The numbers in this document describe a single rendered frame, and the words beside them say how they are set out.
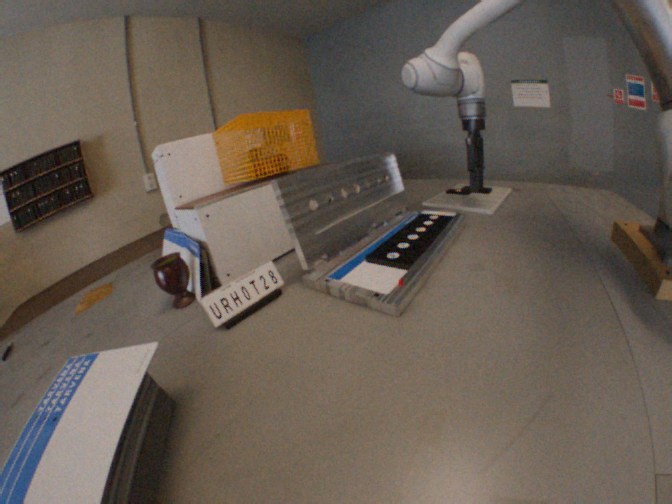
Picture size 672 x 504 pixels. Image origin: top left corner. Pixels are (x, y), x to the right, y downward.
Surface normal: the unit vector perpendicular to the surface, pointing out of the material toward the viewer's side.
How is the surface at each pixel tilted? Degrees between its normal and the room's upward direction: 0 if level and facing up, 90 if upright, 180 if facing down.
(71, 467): 0
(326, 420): 0
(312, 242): 79
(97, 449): 0
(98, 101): 90
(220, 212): 90
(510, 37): 90
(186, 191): 90
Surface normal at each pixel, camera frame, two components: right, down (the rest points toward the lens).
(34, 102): 0.80, 0.11
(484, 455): -0.17, -0.90
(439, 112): -0.58, 0.42
